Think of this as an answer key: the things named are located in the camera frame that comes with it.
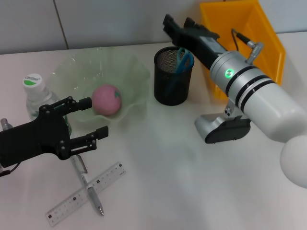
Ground green translucent glass fruit plate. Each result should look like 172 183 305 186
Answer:
50 47 151 124

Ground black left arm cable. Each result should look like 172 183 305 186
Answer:
0 162 22 178

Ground black mesh pen holder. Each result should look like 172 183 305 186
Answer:
153 46 195 106

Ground pink toy peach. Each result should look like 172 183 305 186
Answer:
91 84 122 116

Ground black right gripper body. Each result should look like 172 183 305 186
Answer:
171 23 228 70

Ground yellow plastic bin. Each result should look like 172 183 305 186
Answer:
199 0 286 99

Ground blue capped scissors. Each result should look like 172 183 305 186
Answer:
164 47 194 96

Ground clear green-label water bottle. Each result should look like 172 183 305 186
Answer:
23 73 72 135

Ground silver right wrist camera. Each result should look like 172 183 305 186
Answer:
194 114 252 144

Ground clear plastic ruler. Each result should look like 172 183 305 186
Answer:
46 161 127 227

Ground grey ballpoint pen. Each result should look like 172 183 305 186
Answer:
70 154 105 217

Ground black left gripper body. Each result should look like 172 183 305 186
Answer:
0 104 72 168

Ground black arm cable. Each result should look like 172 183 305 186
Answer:
231 28 264 64
0 162 22 178

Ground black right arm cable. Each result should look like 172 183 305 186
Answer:
231 28 264 64

